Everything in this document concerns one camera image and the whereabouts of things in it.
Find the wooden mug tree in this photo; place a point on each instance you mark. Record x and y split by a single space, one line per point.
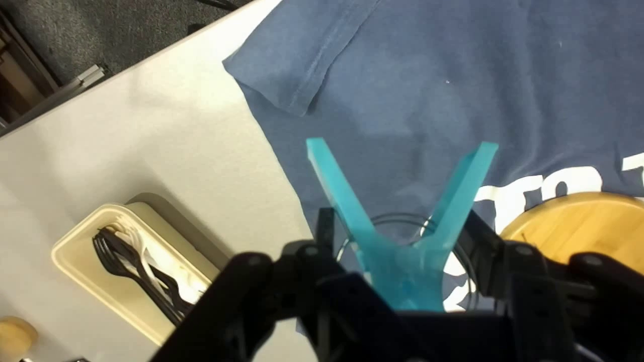
584 221

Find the black plastic cutlery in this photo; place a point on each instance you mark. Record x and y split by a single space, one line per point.
111 252

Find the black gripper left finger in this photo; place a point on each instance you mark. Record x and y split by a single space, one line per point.
325 238

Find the beige plastic tray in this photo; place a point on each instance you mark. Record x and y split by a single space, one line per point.
72 257

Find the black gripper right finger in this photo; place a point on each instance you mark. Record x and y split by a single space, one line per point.
485 242

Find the blue printed t-shirt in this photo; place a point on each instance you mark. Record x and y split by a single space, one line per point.
469 81

